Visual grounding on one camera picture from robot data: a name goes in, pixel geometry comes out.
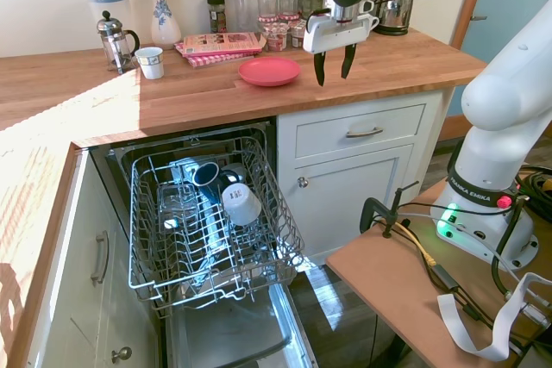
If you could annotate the white cabinet door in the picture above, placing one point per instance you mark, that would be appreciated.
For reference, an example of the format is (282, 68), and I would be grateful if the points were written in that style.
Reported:
(345, 208)

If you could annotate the clear bottle green lid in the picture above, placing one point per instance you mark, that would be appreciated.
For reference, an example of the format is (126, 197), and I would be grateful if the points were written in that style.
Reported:
(242, 8)

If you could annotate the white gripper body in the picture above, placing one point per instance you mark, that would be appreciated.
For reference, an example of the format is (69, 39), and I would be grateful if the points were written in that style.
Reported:
(332, 34)

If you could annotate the clear glass tumbler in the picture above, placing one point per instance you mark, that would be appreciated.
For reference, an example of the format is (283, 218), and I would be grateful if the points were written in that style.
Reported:
(177, 202)

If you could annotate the wooden mounting board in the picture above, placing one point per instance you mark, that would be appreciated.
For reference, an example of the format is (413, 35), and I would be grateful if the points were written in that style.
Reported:
(388, 282)

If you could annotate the round metal cabinet knob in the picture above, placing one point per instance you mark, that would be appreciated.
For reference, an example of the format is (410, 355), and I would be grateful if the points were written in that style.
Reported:
(303, 182)
(122, 354)

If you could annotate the black screw clamp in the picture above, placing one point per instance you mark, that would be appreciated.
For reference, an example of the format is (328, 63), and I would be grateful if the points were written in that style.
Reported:
(371, 210)

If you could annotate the stainless steel kettle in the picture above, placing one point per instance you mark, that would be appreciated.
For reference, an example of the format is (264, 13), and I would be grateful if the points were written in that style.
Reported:
(394, 10)

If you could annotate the red gingham book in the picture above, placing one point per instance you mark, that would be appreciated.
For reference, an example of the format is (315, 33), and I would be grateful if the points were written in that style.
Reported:
(207, 60)

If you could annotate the dark blue mug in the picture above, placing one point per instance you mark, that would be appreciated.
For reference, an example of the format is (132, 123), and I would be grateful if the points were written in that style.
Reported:
(206, 174)

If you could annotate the black mug white inside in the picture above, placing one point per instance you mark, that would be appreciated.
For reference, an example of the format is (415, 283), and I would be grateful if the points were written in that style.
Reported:
(233, 175)

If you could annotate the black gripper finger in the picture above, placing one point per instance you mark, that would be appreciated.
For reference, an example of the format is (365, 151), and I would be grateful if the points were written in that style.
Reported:
(320, 70)
(348, 62)

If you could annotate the white vase blue flowers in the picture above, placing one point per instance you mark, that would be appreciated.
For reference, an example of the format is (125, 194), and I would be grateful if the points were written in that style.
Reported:
(164, 23)

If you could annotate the white corner cabinet front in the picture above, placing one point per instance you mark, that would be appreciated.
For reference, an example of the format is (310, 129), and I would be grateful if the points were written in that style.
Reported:
(77, 307)

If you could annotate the pink cookbook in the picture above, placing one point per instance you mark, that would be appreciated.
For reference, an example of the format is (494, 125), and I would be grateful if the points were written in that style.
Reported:
(222, 42)

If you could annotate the red plastic plate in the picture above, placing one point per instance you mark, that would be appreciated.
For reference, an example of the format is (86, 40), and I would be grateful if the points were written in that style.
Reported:
(269, 71)

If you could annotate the stainless dishwasher door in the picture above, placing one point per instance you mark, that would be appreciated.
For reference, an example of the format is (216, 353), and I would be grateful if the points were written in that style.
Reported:
(233, 333)

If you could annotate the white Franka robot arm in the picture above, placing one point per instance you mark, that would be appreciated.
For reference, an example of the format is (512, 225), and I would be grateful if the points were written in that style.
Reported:
(496, 96)

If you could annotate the glass French press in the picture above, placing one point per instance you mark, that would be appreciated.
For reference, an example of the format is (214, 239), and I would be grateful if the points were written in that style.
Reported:
(115, 47)

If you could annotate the white patterned paper cup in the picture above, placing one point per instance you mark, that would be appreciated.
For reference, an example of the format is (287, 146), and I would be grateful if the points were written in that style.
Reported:
(149, 64)

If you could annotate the white drawer front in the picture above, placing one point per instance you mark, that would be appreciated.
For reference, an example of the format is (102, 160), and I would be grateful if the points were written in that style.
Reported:
(323, 131)

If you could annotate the spice jar black lid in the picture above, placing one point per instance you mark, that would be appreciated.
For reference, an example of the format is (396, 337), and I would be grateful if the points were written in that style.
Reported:
(216, 14)

